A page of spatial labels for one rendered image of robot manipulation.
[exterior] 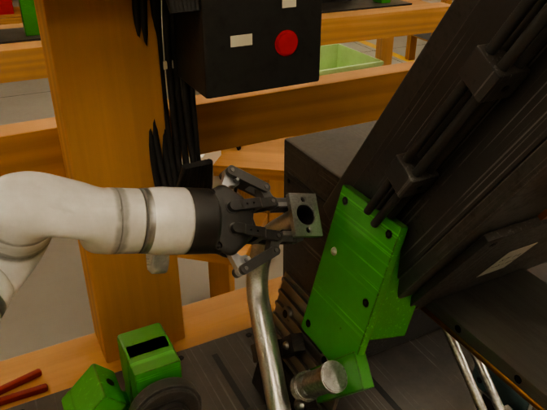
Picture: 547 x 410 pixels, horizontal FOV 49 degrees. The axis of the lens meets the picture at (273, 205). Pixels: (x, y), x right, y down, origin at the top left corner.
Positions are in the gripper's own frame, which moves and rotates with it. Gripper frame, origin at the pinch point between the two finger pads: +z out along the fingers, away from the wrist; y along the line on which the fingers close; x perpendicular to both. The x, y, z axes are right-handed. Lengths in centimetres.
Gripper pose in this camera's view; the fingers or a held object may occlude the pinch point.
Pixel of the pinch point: (289, 220)
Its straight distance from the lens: 74.3
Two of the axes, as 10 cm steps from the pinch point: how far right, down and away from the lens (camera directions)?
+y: -1.5, -9.5, 2.8
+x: -4.9, 3.1, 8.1
